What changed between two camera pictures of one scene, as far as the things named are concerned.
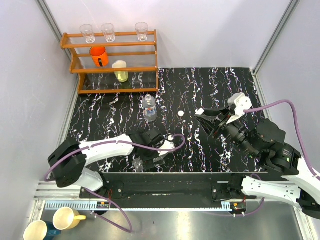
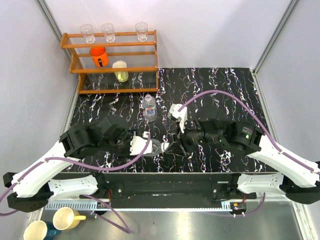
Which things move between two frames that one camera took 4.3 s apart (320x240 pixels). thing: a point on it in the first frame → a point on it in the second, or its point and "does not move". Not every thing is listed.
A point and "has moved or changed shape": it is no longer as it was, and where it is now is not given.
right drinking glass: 142,30 does not move
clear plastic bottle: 138,165 has moved or changed shape
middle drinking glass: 108,29 does not move
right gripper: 220,116 → 176,148
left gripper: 148,162 → 127,152
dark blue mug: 41,230 does not move
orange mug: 99,56 does not move
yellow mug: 66,218 does not move
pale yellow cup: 122,76 does not move
